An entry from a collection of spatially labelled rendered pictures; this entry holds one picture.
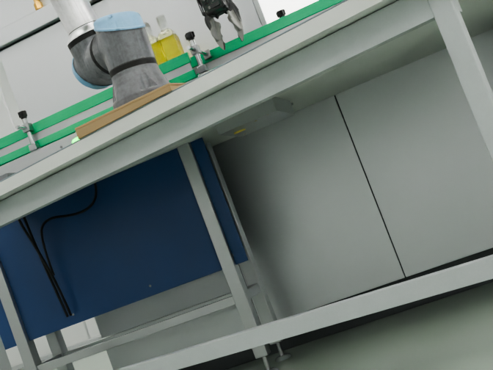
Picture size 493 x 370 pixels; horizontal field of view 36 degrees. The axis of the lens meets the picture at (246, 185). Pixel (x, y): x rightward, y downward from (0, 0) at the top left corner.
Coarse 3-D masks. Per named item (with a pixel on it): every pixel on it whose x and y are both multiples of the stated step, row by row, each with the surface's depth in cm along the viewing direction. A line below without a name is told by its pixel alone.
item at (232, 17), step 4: (228, 12) 216; (232, 12) 218; (228, 16) 218; (232, 16) 216; (236, 16) 218; (228, 20) 219; (232, 20) 214; (236, 20) 218; (236, 24) 215; (240, 24) 218; (236, 28) 218; (240, 28) 217; (240, 32) 218; (240, 36) 218
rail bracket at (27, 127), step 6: (18, 114) 240; (24, 114) 240; (24, 120) 240; (18, 126) 235; (24, 126) 238; (30, 126) 240; (24, 132) 239; (30, 132) 240; (30, 138) 239; (36, 144) 239; (30, 150) 239; (36, 150) 239
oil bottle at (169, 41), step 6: (162, 30) 241; (168, 30) 240; (162, 36) 240; (168, 36) 239; (174, 36) 240; (162, 42) 240; (168, 42) 239; (174, 42) 239; (162, 48) 240; (168, 48) 240; (174, 48) 239; (180, 48) 241; (168, 54) 240; (174, 54) 239; (180, 54) 239; (168, 60) 240
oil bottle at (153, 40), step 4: (152, 36) 242; (152, 40) 241; (156, 40) 241; (152, 44) 241; (156, 44) 241; (156, 48) 241; (160, 48) 241; (156, 52) 241; (160, 52) 240; (156, 56) 241; (160, 56) 240; (156, 60) 241; (160, 60) 240; (164, 60) 241; (160, 64) 240
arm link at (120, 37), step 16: (112, 16) 179; (128, 16) 180; (96, 32) 182; (112, 32) 178; (128, 32) 179; (144, 32) 182; (96, 48) 184; (112, 48) 179; (128, 48) 178; (144, 48) 180; (96, 64) 186; (112, 64) 179
